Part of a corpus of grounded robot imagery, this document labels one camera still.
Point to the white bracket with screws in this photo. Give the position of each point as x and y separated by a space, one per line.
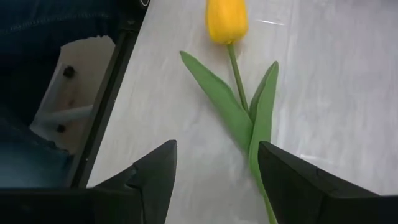
81 56

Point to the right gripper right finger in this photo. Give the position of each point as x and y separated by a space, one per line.
311 196

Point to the black metal table frame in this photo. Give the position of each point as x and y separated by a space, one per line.
104 105

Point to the yellow artificial tulip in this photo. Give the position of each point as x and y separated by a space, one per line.
227 21

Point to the person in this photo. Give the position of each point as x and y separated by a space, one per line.
46 18

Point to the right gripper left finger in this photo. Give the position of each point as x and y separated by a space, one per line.
93 205

